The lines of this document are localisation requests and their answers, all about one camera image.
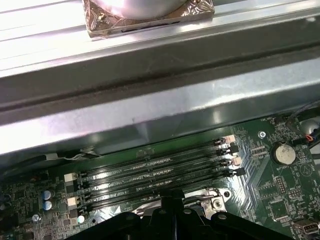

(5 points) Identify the green motherboard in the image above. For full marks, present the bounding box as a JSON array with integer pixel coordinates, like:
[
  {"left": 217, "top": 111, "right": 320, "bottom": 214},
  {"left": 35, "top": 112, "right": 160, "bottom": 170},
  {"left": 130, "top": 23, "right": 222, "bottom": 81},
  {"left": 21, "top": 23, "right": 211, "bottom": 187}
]
[{"left": 0, "top": 117, "right": 320, "bottom": 240}]

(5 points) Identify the CPU socket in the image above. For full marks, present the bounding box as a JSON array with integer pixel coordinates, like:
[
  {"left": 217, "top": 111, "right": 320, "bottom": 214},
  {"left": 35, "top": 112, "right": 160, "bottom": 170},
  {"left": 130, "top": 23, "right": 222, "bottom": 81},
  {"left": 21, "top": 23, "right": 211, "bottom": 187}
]
[{"left": 129, "top": 188, "right": 232, "bottom": 218}]

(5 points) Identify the black PC case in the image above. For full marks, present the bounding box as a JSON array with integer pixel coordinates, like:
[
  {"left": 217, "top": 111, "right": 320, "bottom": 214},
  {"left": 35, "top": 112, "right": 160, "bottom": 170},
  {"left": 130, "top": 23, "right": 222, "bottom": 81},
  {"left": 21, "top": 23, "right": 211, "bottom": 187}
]
[{"left": 0, "top": 37, "right": 320, "bottom": 176}]

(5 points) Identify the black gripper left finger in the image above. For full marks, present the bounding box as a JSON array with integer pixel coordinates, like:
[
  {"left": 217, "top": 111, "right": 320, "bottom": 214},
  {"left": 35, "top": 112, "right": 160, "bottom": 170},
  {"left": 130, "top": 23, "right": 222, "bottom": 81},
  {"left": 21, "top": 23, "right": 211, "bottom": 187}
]
[{"left": 64, "top": 188, "right": 174, "bottom": 240}]

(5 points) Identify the thin wire locking lever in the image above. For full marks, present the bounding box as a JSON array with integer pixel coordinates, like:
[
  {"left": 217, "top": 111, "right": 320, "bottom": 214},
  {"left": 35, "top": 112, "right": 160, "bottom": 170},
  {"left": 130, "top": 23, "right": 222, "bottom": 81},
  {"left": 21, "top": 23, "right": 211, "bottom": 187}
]
[{"left": 192, "top": 187, "right": 222, "bottom": 201}]

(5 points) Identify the metal socket cover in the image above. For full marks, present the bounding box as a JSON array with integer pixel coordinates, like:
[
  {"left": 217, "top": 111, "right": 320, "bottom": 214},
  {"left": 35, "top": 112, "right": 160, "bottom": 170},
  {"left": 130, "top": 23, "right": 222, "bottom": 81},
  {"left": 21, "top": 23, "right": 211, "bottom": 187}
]
[{"left": 131, "top": 203, "right": 162, "bottom": 216}]

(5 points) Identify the black RAM slot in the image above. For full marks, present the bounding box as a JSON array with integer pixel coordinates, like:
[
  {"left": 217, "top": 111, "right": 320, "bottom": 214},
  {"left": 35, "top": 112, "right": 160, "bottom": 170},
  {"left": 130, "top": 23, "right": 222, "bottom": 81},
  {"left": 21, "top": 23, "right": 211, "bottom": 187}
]
[
  {"left": 67, "top": 156, "right": 243, "bottom": 207},
  {"left": 63, "top": 134, "right": 236, "bottom": 183},
  {"left": 65, "top": 144, "right": 241, "bottom": 195},
  {"left": 69, "top": 167, "right": 247, "bottom": 220}
]

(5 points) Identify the black wire with plug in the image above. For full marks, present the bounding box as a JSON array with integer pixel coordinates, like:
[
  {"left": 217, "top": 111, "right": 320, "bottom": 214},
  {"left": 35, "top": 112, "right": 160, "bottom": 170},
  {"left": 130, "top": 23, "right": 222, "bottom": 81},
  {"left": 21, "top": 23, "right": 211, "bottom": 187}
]
[{"left": 286, "top": 99, "right": 320, "bottom": 149}]

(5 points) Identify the silver internal USB port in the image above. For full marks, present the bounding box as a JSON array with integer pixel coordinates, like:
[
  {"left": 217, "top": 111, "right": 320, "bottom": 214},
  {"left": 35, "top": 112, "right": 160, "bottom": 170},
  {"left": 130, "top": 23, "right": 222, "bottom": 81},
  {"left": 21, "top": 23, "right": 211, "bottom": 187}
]
[{"left": 292, "top": 219, "right": 318, "bottom": 238}]

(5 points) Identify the round coin battery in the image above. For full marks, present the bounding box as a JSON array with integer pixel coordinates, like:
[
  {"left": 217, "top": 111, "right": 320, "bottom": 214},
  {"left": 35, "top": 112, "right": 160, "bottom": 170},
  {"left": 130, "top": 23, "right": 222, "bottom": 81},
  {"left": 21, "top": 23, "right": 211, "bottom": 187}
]
[{"left": 271, "top": 141, "right": 297, "bottom": 165}]

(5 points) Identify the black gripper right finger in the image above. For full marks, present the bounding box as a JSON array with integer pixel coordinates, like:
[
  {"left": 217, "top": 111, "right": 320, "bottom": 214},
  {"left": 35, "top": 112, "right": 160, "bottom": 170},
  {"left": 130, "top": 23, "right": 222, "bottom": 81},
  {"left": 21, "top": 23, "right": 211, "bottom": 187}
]
[{"left": 172, "top": 188, "right": 294, "bottom": 240}]

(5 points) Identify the blue silver capacitor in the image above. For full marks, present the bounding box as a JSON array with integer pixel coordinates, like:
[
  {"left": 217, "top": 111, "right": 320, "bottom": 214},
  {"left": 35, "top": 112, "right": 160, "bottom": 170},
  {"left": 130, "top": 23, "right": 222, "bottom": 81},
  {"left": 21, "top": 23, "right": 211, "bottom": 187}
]
[
  {"left": 42, "top": 189, "right": 56, "bottom": 201},
  {"left": 41, "top": 200, "right": 55, "bottom": 211}
]

